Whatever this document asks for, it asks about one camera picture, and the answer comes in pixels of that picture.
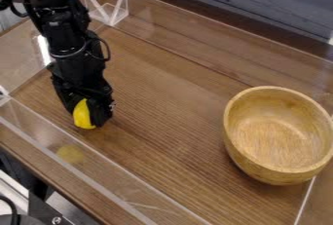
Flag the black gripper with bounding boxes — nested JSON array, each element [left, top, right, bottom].
[[49, 33, 116, 128]]

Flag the yellow lemon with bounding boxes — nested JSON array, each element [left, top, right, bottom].
[[73, 98, 97, 130]]

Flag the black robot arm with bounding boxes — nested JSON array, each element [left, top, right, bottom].
[[0, 0, 116, 130]]

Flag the brown wooden bowl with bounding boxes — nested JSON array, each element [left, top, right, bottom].
[[223, 86, 333, 186]]

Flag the clear acrylic corner bracket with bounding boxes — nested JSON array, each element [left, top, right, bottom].
[[81, 0, 129, 26]]

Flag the clear acrylic enclosure wall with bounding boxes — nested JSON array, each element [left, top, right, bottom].
[[0, 0, 333, 225]]

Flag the black metal table frame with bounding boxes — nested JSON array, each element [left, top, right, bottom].
[[0, 150, 101, 225]]

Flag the black cable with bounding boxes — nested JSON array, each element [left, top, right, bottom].
[[0, 193, 23, 225]]

